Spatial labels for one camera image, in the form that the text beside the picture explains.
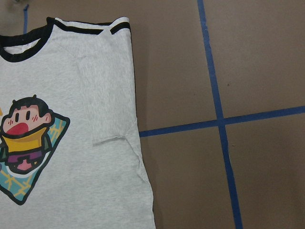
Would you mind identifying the grey cartoon print t-shirt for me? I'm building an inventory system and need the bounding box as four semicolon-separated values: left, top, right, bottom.
0;17;155;229

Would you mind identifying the blue tape line lengthwise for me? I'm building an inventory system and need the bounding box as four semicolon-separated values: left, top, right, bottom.
23;4;29;34
197;0;243;229

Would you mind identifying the blue tape line crosswise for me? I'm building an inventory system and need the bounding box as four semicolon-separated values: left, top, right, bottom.
139;106;305;137

